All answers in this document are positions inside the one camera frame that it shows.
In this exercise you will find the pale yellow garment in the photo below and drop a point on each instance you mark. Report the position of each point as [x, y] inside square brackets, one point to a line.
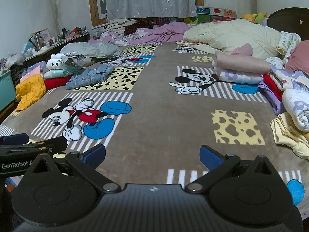
[289, 135]

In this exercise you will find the grey curtain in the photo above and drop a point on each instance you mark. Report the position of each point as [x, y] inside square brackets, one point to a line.
[149, 0]

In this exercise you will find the pink folded blanket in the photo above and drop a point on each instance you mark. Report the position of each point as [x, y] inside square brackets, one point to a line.
[241, 62]

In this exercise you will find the beige garment pile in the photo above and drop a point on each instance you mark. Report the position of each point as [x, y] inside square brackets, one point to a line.
[118, 26]

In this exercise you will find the white floral rolled garment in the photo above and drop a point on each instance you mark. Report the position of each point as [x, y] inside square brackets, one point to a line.
[297, 108]

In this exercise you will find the yellow green plush toy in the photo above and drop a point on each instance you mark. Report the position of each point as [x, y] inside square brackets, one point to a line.
[256, 17]

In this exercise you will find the pink folded cloth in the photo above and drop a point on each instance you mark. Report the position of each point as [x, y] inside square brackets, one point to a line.
[32, 72]

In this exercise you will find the cluttered dark side table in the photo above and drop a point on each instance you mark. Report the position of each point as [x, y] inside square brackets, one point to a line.
[60, 41]

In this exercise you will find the white cartoon printed quilt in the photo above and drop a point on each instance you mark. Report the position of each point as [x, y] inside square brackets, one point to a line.
[287, 77]

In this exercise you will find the floral folded blanket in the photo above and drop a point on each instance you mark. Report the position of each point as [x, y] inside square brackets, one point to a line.
[239, 76]

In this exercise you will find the grey metal bottle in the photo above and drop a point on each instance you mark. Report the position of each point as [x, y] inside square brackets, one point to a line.
[37, 42]

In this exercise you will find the purple garment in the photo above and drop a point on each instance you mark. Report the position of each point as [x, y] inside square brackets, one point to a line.
[271, 99]

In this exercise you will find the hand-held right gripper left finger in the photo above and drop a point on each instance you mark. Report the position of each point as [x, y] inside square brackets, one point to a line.
[94, 155]

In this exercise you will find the colourful foam puzzle mat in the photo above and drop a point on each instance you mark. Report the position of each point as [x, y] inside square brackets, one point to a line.
[217, 14]

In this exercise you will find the pink pillow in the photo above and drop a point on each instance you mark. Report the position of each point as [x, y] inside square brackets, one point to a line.
[299, 58]

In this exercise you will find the wooden window frame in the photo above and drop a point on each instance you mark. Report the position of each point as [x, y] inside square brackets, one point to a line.
[91, 7]

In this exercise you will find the grey padded jacket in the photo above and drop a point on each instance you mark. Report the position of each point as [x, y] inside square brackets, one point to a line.
[91, 49]

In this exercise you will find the teal storage box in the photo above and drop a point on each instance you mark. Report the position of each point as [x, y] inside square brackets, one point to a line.
[6, 89]

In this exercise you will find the cream quilt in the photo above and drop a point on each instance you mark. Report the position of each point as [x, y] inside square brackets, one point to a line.
[231, 36]

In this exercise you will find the pink ruffled garment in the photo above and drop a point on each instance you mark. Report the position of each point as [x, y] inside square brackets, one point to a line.
[242, 49]

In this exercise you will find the blue printed jeans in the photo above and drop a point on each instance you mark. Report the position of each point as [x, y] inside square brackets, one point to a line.
[89, 76]

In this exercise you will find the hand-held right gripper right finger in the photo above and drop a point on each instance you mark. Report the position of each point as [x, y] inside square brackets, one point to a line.
[210, 157]

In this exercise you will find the dark wooden headboard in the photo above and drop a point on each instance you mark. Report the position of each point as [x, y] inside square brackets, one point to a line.
[289, 19]

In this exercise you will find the purple quilt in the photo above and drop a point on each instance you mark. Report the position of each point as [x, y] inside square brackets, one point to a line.
[157, 32]

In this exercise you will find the red garment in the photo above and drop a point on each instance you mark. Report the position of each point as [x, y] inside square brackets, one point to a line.
[56, 82]

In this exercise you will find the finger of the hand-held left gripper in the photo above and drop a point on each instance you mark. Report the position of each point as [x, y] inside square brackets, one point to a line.
[56, 143]
[15, 139]

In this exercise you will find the white black patterned garment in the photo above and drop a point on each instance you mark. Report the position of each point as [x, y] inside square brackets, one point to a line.
[54, 62]

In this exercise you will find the yellow knitted sweater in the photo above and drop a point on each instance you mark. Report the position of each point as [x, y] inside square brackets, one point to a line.
[29, 90]

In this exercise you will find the mint green garment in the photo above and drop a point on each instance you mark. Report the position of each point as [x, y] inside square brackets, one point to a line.
[61, 72]

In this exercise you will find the red folded cloth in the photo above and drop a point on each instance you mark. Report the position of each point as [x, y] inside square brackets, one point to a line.
[272, 85]

